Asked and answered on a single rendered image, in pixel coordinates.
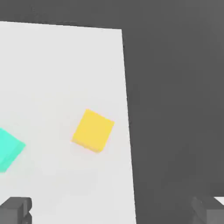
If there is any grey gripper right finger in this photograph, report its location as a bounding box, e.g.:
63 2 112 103
191 196 224 224

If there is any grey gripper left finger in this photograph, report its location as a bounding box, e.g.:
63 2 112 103
0 196 33 224

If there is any small turquoise cube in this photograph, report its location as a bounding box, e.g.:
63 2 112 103
0 127 27 174

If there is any small yellow cube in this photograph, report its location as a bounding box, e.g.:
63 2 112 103
70 108 116 154

